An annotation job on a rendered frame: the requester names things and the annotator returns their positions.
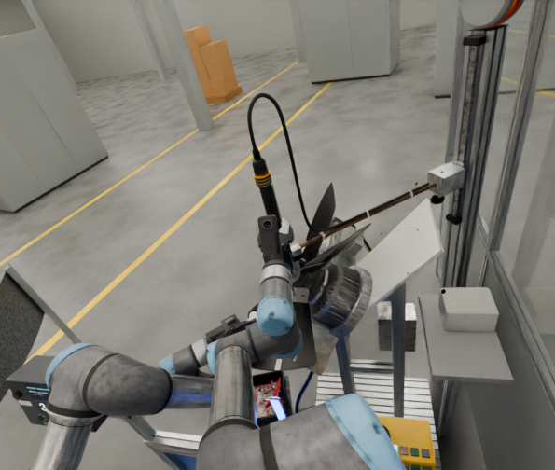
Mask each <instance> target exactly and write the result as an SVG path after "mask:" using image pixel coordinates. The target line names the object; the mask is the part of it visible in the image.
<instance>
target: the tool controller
mask: <svg viewBox="0 0 555 470"><path fill-rule="evenodd" d="M55 357H56V356H47V355H35V356H34V357H33V358H31V359H30V360H29V361H28V362H27V363H25V364H24V365H23V366H21V367H20V368H19V369H18V370H17V371H15V372H14V373H13V374H12V375H10V376H9V377H8V378H7V379H6V383H7V385H8V387H9V389H10V390H11V392H12V396H13V397H14V398H15V399H17V401H18V403H19V404H20V406H21V408H22V410H23V411H24V413H25V415H26V416H27V418H28V420H29V421H30V423H31V424H37V425H45V426H47V425H48V423H49V418H50V416H49V415H48V413H46V412H40V411H39V409H38V407H37V406H36V404H35V402H34V400H37V401H46V402H48V400H49V396H50V393H51V391H50V390H49V389H48V386H47V384H46V373H47V370H48V368H49V365H50V363H51V362H52V361H53V359H54V358H55ZM38 414H42V415H44V416H45V417H46V419H45V420H44V421H40V420H39V419H38V418H37V415H38ZM108 416H109V415H105V414H104V415H103V416H102V417H100V418H99V419H97V420H96V421H94V423H93V425H92V427H91V430H90V431H91V432H92V433H95V432H97V430H98V429H99V428H100V426H101V425H102V424H103V423H104V421H105V420H106V418H107V417H108Z"/></svg>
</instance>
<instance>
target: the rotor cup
mask: <svg viewBox="0 0 555 470"><path fill-rule="evenodd" d="M306 263H308V262H306V261H304V260H302V259H300V260H299V264H300V269H302V267H303V266H304V265H305V264H306ZM324 273H325V271H324V267H322V268H320V269H319V270H316V271H315V273H310V272H307V273H303V274H300V276H299V278H298V279H297V280H296V281H295V282H293V285H294V287H300V288H308V289H309V290H310V294H309V300H308V302H309V301H310V300H311V299H312V298H313V297H314V296H315V294H316V293H317V291H318V289H319V287H320V285H321V283H322V281H323V278H324Z"/></svg>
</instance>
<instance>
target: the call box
mask: <svg viewBox="0 0 555 470"><path fill-rule="evenodd" d="M376 416H377V415H376ZM377 417H378V419H379V421H380V422H381V424H382V426H383V428H384V429H385V430H386V433H387V435H388V436H389V437H390V439H391V441H392V443H393V445H395V446H397V453H398V455H399V457H400V459H401V461H402V463H409V470H410V465H411V464H417V465H420V466H421V470H422V465H424V466H431V467H432V470H435V467H436V459H435V453H434V446H433V440H432V434H431V428H430V422H429V421H427V420H417V419H407V418H397V417H386V416H377ZM400 446H403V447H408V452H409V455H401V454H400ZM410 448H418V449H419V457H415V456H411V453H410ZM422 449H429V451H430V458H424V457H422Z"/></svg>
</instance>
